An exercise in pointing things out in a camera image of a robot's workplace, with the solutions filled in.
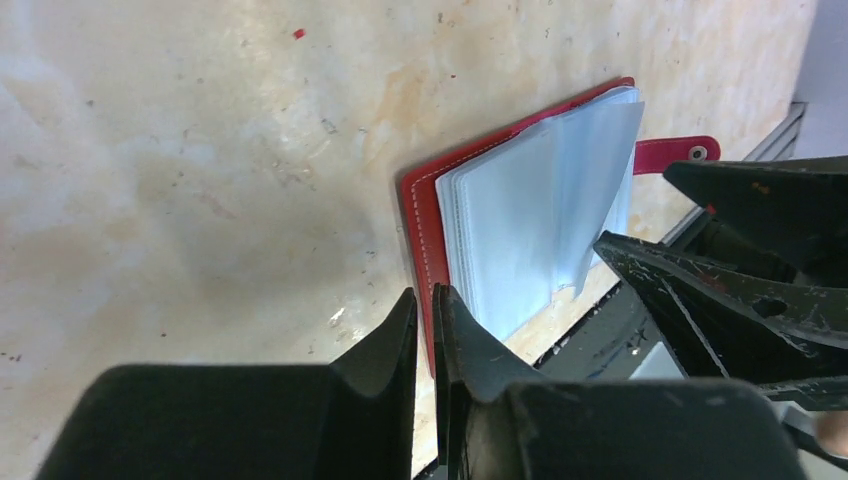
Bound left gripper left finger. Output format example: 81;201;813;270
38;290;418;479

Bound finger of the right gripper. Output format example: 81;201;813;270
663;156;847;285
594;232;847;411

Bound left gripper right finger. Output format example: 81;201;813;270
432;284;805;479

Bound red leather card holder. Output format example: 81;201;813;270
399;77;721;357

